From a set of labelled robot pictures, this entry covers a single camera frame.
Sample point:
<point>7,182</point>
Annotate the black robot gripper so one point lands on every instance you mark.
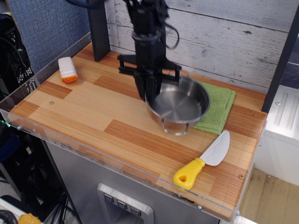
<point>149,66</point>

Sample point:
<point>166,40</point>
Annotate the stainless steel pot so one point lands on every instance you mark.
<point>179,107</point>

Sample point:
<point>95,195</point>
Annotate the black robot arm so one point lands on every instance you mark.
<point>147,16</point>

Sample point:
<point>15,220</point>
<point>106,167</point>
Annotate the green folded towel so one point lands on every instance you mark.
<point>221,101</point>

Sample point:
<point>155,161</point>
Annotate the salmon sushi toy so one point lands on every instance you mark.
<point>67,70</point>

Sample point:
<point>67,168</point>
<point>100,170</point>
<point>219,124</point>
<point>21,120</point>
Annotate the clear acrylic table guard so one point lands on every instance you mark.
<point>102,118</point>

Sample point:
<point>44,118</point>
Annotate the stainless steel cabinet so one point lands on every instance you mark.
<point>82,176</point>

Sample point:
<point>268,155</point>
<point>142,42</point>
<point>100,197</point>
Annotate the black crate at left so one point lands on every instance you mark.
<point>15,67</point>

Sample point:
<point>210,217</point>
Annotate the yellow object bottom left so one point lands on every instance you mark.
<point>28,219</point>

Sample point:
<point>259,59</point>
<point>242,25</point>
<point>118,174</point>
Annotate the yellow handled toy knife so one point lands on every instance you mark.
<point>185,177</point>

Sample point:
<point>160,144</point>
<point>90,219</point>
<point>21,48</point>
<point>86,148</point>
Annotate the dark right vertical post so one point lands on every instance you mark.
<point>282,63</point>

